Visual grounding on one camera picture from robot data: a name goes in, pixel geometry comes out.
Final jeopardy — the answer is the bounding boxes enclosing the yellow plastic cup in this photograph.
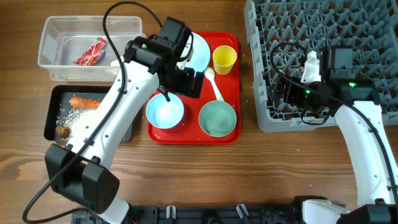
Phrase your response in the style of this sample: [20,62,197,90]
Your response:
[213,45,238,75]

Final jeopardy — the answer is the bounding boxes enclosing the red snack wrapper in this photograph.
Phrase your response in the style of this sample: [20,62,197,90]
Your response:
[73,37,107,67]

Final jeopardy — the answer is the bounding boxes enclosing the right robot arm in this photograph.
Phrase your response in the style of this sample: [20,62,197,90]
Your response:
[272,45,397,223]

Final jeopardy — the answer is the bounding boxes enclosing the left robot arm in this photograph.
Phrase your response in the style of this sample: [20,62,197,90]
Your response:
[45,17,203,223]

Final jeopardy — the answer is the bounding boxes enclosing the white tissue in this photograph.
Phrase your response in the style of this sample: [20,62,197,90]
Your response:
[106,60,120,76]

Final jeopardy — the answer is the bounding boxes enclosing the black waste tray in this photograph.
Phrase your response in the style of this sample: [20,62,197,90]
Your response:
[44,84,134,144]

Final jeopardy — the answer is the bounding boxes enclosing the clear plastic bin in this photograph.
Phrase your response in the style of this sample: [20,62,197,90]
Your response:
[37,15,148,83]

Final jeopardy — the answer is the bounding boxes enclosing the light green bowl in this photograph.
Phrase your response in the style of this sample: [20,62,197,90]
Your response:
[198,100,238,138]

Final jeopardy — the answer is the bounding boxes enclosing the light blue plate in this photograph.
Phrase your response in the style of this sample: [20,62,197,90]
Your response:
[177,32,211,72]

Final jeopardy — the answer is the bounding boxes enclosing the orange carrot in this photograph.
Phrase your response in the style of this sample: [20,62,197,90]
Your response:
[70,96,101,109]

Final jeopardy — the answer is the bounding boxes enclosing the white rice pile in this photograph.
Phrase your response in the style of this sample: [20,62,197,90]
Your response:
[56,108,96,141]

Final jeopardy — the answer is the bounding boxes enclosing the white plastic spoon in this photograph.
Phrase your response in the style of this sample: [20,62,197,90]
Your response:
[204,67,224,101]

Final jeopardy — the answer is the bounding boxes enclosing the brown food scrap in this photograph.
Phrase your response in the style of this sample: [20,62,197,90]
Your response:
[55,125,71,138]

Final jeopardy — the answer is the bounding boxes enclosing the grey dishwasher rack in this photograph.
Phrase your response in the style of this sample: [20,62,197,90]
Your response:
[244,0,397,133]

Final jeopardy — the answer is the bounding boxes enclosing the light blue bowl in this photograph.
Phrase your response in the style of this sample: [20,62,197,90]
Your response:
[146,93,185,129]

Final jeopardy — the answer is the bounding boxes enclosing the red serving tray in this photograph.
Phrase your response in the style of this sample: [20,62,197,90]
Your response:
[147,30,243,146]

